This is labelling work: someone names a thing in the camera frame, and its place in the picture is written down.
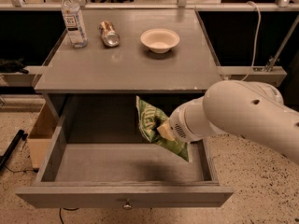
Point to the grey wooden cabinet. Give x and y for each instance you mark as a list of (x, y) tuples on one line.
[(131, 67)]

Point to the clear plastic water bottle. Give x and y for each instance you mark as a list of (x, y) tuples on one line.
[(74, 23)]

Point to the green jalapeno chip bag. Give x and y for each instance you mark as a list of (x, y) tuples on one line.
[(149, 119)]

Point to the open grey top drawer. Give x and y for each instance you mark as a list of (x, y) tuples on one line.
[(98, 159)]

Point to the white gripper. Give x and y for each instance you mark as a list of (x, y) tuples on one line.
[(177, 121)]

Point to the white paper bowl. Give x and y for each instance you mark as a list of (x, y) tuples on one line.
[(159, 40)]

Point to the black bar on floor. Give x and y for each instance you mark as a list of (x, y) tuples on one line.
[(20, 135)]

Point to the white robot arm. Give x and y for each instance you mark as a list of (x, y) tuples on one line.
[(253, 110)]

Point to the metal drawer knob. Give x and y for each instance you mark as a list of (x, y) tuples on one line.
[(127, 206)]

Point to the silver metal can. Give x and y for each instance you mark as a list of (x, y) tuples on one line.
[(108, 34)]

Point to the black object on ledge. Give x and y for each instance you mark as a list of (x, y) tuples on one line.
[(12, 66)]

